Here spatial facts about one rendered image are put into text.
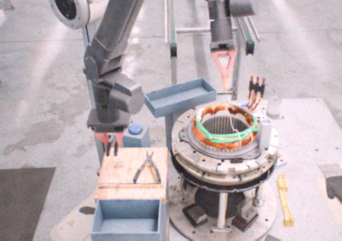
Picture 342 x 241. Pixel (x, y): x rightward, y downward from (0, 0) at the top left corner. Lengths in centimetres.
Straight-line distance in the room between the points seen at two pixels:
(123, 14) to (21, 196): 201
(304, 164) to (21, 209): 170
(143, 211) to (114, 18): 53
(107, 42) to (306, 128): 115
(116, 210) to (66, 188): 154
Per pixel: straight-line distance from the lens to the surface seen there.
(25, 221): 249
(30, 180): 271
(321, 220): 141
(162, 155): 114
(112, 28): 78
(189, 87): 148
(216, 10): 101
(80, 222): 205
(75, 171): 269
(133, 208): 105
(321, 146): 168
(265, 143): 112
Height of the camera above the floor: 184
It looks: 37 degrees down
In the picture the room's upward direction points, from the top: 2 degrees counter-clockwise
